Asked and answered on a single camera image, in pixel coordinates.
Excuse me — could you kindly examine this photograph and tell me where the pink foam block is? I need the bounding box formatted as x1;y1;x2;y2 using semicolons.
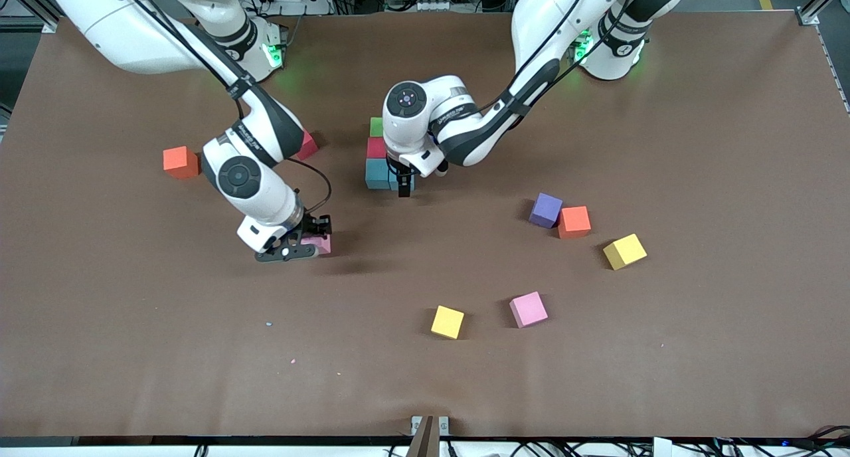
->
509;291;549;329

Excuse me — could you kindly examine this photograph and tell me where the brown paper table cover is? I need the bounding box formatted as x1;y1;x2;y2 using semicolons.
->
0;11;850;439

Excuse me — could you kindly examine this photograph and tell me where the metal table edge bracket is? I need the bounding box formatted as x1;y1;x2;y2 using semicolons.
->
410;414;450;457

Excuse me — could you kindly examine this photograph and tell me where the purple foam block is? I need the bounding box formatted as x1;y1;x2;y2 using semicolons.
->
529;192;564;230

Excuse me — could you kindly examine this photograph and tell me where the yellow foam block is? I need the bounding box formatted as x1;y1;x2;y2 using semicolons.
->
602;233;648;272
430;305;466;341

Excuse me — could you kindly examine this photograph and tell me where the orange foam block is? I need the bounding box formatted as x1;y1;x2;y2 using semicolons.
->
163;145;200;179
557;205;592;240

